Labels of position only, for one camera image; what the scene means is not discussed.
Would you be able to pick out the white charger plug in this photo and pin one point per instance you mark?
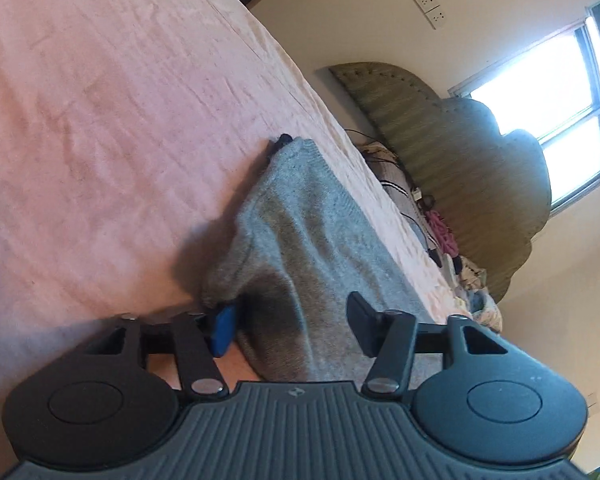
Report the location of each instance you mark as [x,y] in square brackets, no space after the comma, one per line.
[418,193]

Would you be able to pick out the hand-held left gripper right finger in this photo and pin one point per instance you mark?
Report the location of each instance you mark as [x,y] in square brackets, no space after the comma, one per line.
[362,325]

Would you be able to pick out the grey sweater with navy sleeves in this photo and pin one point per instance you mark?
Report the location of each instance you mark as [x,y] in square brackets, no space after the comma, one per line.
[305,260]

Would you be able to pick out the magenta cloth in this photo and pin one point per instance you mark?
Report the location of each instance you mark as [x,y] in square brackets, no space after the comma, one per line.
[441,232]

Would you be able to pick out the window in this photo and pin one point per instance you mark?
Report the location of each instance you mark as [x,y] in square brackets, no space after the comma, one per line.
[530,95]

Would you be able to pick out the white wall socket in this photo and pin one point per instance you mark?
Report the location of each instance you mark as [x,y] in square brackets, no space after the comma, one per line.
[437,17]
[424,0]

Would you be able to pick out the pink bed blanket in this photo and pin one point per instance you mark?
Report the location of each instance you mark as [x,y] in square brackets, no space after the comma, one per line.
[105,110]

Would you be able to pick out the striped pillow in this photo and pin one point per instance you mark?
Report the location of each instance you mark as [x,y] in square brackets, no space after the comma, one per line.
[387,175]

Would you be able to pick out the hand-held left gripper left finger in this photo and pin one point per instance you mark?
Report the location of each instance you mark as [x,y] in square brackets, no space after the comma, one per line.
[225,329]

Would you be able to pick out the green upholstered headboard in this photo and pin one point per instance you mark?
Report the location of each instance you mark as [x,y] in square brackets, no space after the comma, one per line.
[455,160]

